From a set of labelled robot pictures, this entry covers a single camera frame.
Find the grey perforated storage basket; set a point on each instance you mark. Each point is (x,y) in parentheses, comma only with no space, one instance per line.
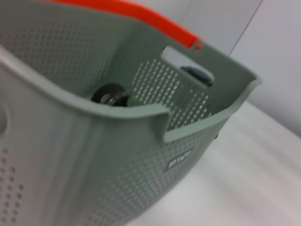
(117,164)

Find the glass carafe with black lid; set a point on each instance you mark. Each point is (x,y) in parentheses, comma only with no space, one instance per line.
(197,73)

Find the glass teacup with black base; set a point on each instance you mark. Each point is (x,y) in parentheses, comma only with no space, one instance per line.
(105,94)

